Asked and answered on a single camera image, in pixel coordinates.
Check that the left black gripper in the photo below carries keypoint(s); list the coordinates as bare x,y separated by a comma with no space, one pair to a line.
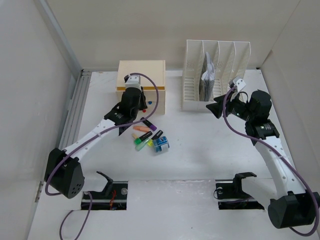
143,106

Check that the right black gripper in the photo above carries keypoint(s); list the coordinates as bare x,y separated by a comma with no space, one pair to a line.
216,108

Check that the cream top drawer red knob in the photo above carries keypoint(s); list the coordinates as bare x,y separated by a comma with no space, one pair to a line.
145,88

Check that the grey black booklet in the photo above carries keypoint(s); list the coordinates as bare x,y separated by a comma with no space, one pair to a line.
207,78

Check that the blue labelled jar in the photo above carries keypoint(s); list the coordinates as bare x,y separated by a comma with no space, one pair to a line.
161,144

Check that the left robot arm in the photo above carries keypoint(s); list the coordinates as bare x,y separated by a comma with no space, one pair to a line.
64,174

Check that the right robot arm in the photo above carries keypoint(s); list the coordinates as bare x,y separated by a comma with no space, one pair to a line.
292,204

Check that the purple cap black marker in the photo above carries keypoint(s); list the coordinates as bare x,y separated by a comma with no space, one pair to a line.
149,124

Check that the orange translucent tube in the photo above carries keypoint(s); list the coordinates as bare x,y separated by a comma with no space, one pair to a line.
141,128

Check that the green cap black marker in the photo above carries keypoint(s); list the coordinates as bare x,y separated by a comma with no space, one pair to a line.
140,139

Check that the yellow cap black marker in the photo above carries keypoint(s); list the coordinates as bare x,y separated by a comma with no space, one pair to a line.
155,137

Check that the white plastic file organizer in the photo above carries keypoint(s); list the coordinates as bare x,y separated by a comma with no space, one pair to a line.
230,59

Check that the clear green tube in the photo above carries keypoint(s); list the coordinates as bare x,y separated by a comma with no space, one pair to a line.
141,145

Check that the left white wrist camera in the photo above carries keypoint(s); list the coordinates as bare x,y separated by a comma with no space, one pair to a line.
132,81

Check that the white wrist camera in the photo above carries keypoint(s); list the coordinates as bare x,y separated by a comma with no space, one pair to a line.
132,81
238,83

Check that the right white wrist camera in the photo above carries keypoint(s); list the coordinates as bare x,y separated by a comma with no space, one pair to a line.
238,83

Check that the aluminium frame rail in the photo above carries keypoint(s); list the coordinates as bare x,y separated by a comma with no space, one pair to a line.
79,81

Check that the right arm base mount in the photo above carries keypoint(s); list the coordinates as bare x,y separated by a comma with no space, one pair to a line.
231,196

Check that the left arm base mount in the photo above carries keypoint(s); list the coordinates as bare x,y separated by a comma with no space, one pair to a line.
102,193

